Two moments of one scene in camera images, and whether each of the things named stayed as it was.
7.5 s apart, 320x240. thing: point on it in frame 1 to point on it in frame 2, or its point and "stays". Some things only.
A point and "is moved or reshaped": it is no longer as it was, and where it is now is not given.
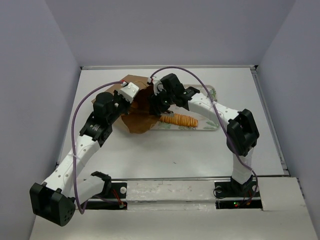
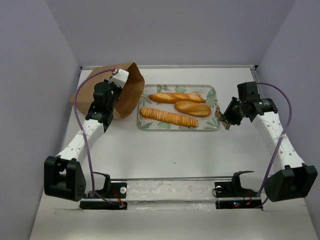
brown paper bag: [140, 118] to [131, 97]
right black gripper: [154, 104] to [227, 114]
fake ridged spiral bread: [180, 119] stays
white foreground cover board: [186, 210] stays
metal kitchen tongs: [171, 113] is moved or reshaped
